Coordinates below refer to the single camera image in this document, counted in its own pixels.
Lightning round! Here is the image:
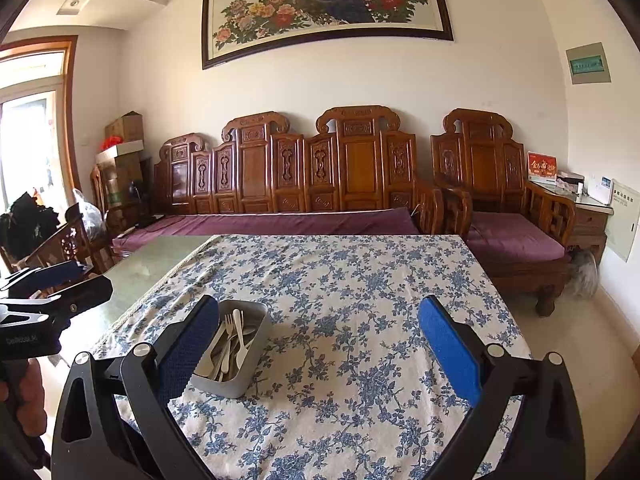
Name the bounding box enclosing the white wall cabinet panel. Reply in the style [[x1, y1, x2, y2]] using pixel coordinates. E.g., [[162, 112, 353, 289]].
[[605, 178, 640, 263]]

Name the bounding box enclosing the grey fluffy bundle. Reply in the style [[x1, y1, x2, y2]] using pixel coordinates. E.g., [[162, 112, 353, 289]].
[[570, 249, 600, 298]]

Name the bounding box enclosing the long purple seat cushion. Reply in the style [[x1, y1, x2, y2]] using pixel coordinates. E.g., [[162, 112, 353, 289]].
[[111, 207, 421, 256]]

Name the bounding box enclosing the red desk calendar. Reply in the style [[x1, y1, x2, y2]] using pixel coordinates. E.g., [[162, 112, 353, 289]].
[[527, 151, 558, 183]]

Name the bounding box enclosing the flat white box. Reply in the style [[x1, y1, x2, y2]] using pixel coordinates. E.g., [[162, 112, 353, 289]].
[[95, 140, 146, 163]]

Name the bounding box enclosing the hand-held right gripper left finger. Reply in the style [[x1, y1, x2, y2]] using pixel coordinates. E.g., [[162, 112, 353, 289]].
[[51, 294, 221, 480]]

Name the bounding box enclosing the grey wall panel green label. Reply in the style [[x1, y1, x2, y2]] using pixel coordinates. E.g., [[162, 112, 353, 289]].
[[566, 42, 612, 85]]

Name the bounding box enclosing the grey metal tray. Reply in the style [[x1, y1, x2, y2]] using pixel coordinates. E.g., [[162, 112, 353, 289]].
[[190, 300, 272, 397]]

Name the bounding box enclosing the clear plastic bag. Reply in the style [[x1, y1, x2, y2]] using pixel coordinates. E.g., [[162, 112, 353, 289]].
[[72, 187, 108, 241]]

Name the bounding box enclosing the wooden door frame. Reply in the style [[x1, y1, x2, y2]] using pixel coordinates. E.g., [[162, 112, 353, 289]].
[[0, 35, 82, 201]]

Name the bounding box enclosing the small brown cardboard box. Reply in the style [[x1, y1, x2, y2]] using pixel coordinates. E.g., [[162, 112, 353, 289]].
[[104, 111, 145, 143]]

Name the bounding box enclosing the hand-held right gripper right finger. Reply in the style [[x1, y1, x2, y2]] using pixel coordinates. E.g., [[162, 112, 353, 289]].
[[416, 295, 586, 480]]

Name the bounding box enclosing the blue floral tablecloth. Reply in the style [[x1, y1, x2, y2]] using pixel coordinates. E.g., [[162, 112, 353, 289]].
[[90, 234, 533, 480]]

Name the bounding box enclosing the metal fork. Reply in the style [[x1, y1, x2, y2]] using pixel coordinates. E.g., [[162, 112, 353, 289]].
[[219, 312, 237, 376]]

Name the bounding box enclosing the white tabletop device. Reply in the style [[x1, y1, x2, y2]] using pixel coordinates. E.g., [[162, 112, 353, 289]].
[[586, 175, 614, 206]]

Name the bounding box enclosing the framed peacock flower painting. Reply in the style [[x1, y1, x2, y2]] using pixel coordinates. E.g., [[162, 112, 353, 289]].
[[201, 0, 455, 71]]

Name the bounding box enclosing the tissue box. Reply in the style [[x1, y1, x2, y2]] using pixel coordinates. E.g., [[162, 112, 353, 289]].
[[556, 170, 586, 192]]

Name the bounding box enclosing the wooden side table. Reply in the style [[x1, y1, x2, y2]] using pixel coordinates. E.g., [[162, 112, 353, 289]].
[[532, 180, 615, 266]]

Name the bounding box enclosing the person's left hand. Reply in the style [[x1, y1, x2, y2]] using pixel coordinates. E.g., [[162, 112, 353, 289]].
[[0, 359, 48, 441]]

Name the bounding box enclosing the carved wooden armchair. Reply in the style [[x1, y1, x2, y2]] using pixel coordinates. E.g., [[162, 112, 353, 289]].
[[430, 107, 576, 317]]

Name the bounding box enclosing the carved wooden sofa bench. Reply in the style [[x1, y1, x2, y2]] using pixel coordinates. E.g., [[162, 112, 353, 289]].
[[151, 105, 446, 236]]

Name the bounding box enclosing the square purple seat cushion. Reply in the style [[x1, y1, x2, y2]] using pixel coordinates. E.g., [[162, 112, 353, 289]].
[[467, 211, 568, 262]]

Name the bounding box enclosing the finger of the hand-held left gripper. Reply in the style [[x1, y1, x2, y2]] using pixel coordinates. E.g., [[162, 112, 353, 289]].
[[20, 275, 114, 318], [0, 260, 87, 295]]

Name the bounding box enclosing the black bag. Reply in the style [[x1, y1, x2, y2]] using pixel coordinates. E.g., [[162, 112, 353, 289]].
[[0, 191, 61, 256]]

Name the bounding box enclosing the large brown cardboard box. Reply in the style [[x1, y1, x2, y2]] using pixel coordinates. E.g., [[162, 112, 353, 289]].
[[97, 152, 151, 206]]

